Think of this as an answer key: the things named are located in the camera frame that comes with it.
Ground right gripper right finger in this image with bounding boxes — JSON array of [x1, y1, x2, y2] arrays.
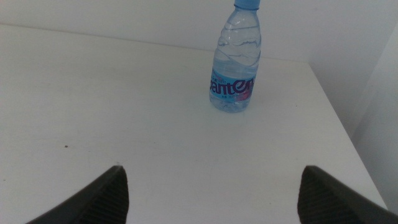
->
[[297, 165, 398, 224]]

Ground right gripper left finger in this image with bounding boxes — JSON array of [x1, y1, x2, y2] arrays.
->
[[26, 164, 130, 224]]

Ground clear water bottle blue cap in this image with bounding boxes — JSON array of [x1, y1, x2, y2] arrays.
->
[[208, 0, 262, 113]]

